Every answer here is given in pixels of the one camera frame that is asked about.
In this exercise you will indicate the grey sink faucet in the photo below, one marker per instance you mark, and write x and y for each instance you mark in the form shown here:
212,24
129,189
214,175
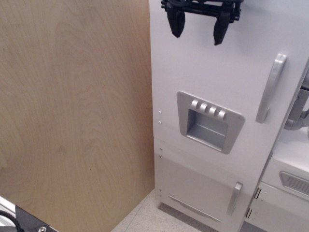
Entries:
298,117

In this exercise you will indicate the grey oven vent panel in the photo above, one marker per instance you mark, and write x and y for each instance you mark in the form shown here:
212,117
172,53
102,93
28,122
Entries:
294,183

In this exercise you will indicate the grey fridge door handle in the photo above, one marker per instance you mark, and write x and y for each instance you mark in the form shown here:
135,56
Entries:
272,80

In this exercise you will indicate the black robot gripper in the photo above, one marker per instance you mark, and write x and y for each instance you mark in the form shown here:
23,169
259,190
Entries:
225,12

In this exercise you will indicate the grey freezer door handle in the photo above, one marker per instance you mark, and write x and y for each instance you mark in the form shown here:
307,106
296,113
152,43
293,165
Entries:
235,195

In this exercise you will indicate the brass oven door hinge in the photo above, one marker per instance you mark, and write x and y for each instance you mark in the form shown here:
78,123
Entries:
257,192

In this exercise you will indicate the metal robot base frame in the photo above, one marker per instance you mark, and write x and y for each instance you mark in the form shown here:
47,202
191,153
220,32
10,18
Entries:
15,219

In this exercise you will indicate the white lower freezer door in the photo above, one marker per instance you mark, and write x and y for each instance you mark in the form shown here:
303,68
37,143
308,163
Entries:
199,189

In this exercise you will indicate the white toy oven unit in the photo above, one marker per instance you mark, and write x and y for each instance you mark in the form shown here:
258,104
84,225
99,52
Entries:
279,209

